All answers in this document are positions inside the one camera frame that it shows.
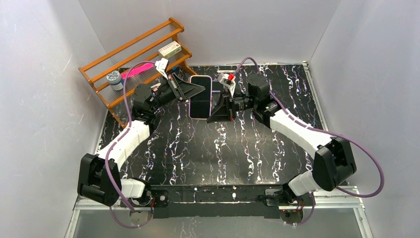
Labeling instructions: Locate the phone with pink edge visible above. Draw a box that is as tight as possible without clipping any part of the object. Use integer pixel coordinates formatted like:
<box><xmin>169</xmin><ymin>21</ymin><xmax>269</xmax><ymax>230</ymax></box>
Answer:
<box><xmin>189</xmin><ymin>75</ymin><xmax>212</xmax><ymax>119</ymax></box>

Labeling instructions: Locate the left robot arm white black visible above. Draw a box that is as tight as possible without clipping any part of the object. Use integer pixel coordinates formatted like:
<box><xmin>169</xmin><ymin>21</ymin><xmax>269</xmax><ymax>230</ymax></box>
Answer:
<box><xmin>77</xmin><ymin>73</ymin><xmax>207</xmax><ymax>208</ymax></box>

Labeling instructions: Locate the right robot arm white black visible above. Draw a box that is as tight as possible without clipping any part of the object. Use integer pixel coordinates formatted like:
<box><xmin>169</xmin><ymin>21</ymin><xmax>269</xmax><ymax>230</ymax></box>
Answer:
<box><xmin>207</xmin><ymin>73</ymin><xmax>357</xmax><ymax>200</ymax></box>

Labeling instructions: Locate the pink mini stapler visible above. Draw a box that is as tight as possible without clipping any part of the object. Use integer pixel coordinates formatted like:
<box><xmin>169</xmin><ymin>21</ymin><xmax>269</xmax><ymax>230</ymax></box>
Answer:
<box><xmin>151</xmin><ymin>83</ymin><xmax>161</xmax><ymax>90</ymax></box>

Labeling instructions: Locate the black marker with blue cap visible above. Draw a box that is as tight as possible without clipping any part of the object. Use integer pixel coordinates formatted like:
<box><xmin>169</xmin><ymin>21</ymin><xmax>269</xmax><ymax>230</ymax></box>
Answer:
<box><xmin>166</xmin><ymin>66</ymin><xmax>179</xmax><ymax>74</ymax></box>

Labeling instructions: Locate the white green pen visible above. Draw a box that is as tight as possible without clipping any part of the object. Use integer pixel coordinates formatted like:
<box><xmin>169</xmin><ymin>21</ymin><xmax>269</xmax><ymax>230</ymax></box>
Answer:
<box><xmin>216</xmin><ymin>70</ymin><xmax>235</xmax><ymax>73</ymax></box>

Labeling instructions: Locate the neon pink flat strip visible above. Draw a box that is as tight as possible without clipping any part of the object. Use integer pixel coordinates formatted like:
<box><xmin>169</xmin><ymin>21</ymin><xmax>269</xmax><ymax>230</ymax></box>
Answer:
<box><xmin>119</xmin><ymin>61</ymin><xmax>155</xmax><ymax>80</ymax></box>

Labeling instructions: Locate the white box with red label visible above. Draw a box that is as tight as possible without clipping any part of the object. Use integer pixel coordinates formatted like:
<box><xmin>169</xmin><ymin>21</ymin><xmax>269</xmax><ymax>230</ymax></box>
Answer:
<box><xmin>158</xmin><ymin>41</ymin><xmax>182</xmax><ymax>59</ymax></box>

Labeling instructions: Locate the orange wooden shelf rack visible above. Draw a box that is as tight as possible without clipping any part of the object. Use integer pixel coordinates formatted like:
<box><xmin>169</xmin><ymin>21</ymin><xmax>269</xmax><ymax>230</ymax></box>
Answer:
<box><xmin>78</xmin><ymin>17</ymin><xmax>199</xmax><ymax>130</ymax></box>

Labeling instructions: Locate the white jar patterned lid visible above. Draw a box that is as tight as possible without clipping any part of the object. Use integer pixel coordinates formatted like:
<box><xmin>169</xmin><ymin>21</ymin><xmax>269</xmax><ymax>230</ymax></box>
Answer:
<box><xmin>106</xmin><ymin>70</ymin><xmax>124</xmax><ymax>91</ymax></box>

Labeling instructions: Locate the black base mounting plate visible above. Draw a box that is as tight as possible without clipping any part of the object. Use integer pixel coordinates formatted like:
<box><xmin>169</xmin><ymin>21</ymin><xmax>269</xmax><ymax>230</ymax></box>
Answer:
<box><xmin>119</xmin><ymin>184</ymin><xmax>315</xmax><ymax>220</ymax></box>

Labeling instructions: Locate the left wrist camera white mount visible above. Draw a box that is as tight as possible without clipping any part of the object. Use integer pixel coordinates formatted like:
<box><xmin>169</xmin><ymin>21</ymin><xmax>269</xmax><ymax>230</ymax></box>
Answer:
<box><xmin>155</xmin><ymin>58</ymin><xmax>169</xmax><ymax>80</ymax></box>

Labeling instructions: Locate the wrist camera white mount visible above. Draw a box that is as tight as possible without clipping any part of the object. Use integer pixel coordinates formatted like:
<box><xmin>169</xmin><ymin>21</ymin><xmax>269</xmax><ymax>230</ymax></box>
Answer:
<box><xmin>155</xmin><ymin>58</ymin><xmax>169</xmax><ymax>80</ymax></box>
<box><xmin>218</xmin><ymin>73</ymin><xmax>236</xmax><ymax>98</ymax></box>

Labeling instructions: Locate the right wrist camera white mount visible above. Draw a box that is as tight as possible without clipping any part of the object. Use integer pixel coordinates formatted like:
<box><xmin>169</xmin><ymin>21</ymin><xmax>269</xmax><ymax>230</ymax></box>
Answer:
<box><xmin>218</xmin><ymin>73</ymin><xmax>236</xmax><ymax>98</ymax></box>

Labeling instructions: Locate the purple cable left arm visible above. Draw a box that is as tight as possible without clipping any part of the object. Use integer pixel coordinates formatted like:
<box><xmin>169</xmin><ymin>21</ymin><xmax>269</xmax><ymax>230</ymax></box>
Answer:
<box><xmin>104</xmin><ymin>60</ymin><xmax>161</xmax><ymax>229</ymax></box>

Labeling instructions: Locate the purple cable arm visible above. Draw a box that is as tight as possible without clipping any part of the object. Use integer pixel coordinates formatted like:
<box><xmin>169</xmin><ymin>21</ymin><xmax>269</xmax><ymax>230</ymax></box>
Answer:
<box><xmin>104</xmin><ymin>60</ymin><xmax>161</xmax><ymax>229</ymax></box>
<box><xmin>233</xmin><ymin>57</ymin><xmax>385</xmax><ymax>226</ymax></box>

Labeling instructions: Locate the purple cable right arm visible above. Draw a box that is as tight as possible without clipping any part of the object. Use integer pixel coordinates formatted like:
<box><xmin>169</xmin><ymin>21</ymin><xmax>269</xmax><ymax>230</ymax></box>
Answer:
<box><xmin>233</xmin><ymin>57</ymin><xmax>385</xmax><ymax>226</ymax></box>

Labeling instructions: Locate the aluminium rail frame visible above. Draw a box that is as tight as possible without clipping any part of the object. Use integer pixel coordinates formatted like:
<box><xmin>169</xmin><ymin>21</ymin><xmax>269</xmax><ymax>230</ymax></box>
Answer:
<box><xmin>64</xmin><ymin>60</ymin><xmax>375</xmax><ymax>238</ymax></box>

